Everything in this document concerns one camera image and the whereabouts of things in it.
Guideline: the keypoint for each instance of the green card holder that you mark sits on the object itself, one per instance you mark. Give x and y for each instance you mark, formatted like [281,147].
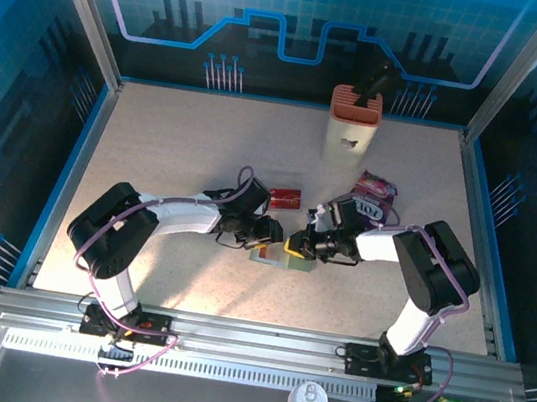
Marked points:
[299,265]

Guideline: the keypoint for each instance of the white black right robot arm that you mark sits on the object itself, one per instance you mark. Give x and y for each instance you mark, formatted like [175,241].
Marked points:
[378,243]

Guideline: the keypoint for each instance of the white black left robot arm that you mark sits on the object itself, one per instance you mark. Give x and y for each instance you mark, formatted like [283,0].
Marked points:
[180,218]

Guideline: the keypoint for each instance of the purple candy bag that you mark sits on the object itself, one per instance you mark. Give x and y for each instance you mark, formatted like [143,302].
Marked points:
[377,187]

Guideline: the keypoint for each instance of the cream knife block orange top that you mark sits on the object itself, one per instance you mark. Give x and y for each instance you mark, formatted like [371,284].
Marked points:
[342,146]

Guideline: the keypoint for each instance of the white black right wrist camera box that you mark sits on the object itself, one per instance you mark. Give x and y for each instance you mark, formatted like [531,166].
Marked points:
[342,212]

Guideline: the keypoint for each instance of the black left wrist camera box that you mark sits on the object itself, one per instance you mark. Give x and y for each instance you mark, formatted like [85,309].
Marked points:
[255,196]

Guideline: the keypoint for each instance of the aluminium cross rail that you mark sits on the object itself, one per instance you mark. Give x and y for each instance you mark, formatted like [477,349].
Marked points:
[253,335]

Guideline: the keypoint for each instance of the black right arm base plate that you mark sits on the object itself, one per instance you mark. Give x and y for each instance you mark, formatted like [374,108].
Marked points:
[361,361]

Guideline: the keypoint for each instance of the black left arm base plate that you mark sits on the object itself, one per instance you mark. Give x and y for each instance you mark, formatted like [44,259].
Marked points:
[153,328]

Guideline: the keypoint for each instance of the aluminium side rail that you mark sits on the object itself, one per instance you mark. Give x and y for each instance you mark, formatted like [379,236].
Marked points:
[73,172]
[476,232]

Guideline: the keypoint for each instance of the aluminium frame post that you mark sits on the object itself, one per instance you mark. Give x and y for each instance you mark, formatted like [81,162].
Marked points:
[520,72]
[82,6]

